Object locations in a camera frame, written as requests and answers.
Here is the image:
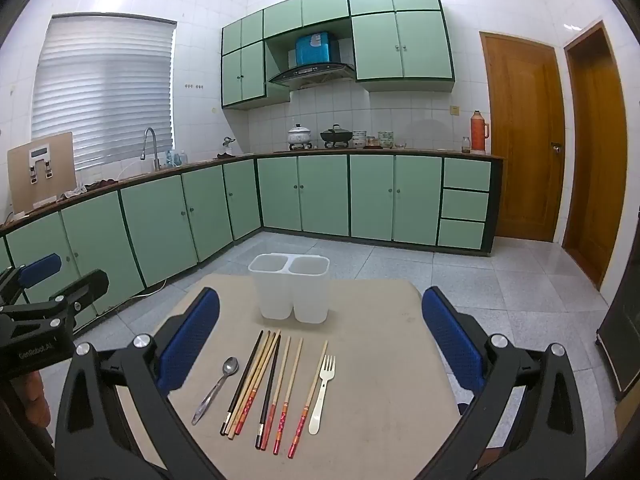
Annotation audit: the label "green lower kitchen cabinets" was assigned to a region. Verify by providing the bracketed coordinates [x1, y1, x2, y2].
[0, 152, 501, 356]

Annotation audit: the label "small white device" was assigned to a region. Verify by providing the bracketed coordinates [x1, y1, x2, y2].
[28, 147, 55, 183]

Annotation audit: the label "wooden door with frame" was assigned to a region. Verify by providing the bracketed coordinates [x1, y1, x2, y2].
[562, 20, 628, 291]

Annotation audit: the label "red thermos flask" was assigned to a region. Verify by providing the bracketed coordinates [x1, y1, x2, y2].
[471, 110, 490, 155]

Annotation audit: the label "closed wooden door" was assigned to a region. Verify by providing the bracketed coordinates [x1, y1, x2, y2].
[479, 31, 566, 243]

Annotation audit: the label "brown board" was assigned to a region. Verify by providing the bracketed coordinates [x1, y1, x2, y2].
[7, 132, 77, 213]

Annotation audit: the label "white lidded pot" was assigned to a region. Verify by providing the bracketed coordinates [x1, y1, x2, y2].
[287, 123, 313, 151]

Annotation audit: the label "metal spoon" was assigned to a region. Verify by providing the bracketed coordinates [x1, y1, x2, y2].
[191, 356, 240, 426]

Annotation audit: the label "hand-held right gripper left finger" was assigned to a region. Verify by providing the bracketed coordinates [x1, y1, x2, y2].
[54, 287, 221, 480]

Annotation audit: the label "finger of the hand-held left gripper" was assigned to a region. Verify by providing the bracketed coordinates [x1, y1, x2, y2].
[47, 269, 111, 335]
[0, 254, 63, 308]

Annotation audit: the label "green cabinet drawer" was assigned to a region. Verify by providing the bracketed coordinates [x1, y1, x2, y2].
[441, 189, 489, 222]
[438, 219, 486, 250]
[442, 158, 492, 192]

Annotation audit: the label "cream plastic fork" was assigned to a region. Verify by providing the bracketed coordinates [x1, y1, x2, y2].
[308, 355, 337, 435]

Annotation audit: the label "metal kitchen faucet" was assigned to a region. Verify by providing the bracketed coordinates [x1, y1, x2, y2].
[141, 127, 162, 171]

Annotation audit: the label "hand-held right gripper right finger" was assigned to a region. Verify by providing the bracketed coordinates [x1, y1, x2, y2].
[420, 286, 588, 480]

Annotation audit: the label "black chopstick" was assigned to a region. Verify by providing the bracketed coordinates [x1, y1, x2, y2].
[220, 330, 264, 436]
[255, 342, 282, 451]

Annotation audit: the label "black cabinet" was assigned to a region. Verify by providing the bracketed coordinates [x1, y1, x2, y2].
[596, 255, 640, 401]

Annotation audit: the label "green upper kitchen cabinets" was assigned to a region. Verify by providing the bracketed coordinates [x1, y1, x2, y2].
[221, 0, 456, 110]

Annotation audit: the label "dark kitchen countertop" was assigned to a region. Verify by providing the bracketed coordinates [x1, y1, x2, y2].
[0, 149, 503, 233]

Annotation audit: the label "white window blind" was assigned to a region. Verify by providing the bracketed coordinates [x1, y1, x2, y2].
[31, 14, 177, 173]

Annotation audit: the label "red-ended wooden chopstick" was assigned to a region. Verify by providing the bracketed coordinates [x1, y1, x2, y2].
[234, 330, 282, 436]
[287, 340, 329, 459]
[260, 335, 292, 451]
[272, 337, 305, 457]

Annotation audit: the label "person's left hand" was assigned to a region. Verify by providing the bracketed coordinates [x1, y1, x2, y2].
[12, 372, 51, 428]

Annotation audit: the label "blue box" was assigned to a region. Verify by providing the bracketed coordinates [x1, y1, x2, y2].
[295, 31, 342, 67]

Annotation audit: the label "green kitchen cabinets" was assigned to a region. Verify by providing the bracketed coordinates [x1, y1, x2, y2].
[0, 152, 501, 356]
[221, 0, 456, 110]

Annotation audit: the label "plain wooden chopstick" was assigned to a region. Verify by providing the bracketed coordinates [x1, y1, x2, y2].
[228, 330, 278, 441]
[224, 330, 272, 437]

